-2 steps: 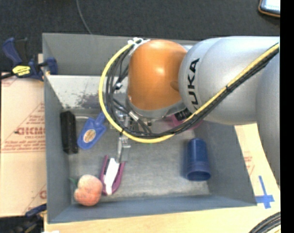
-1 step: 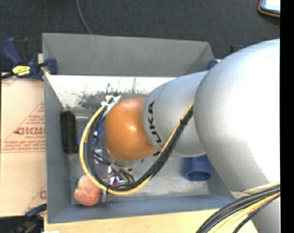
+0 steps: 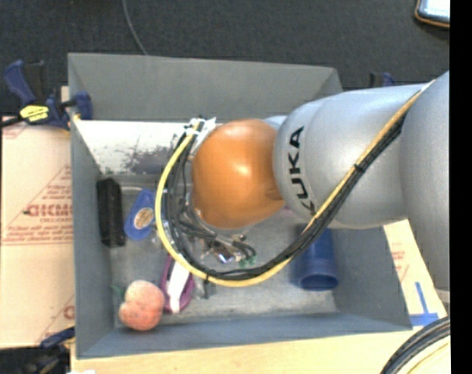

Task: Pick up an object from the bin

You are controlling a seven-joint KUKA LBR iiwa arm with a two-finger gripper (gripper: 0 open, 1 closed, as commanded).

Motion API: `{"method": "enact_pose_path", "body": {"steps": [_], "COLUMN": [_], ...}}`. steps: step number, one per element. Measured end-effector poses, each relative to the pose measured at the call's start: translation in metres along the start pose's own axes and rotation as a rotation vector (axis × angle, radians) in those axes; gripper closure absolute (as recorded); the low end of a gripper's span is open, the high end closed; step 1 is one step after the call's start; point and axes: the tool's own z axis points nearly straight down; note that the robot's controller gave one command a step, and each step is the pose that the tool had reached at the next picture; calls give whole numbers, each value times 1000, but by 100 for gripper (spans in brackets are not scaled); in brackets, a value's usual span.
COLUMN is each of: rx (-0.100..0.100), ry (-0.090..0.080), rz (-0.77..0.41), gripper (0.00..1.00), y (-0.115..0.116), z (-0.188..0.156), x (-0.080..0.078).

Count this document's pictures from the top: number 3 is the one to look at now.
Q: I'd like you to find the purple and white packet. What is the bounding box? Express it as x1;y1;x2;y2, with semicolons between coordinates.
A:
157;254;196;315

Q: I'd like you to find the grey metal bin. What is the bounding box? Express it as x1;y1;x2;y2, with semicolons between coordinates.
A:
67;52;414;360

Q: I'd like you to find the blue plastic cup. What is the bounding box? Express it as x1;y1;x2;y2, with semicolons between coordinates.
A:
291;227;340;291

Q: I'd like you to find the blue packet with round label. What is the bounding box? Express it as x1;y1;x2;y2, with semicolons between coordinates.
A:
123;188;158;242

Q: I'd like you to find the toy peach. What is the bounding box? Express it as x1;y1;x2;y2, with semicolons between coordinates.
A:
111;279;167;332

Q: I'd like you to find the black flat block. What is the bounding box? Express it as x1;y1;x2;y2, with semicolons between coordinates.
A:
96;178;127;249

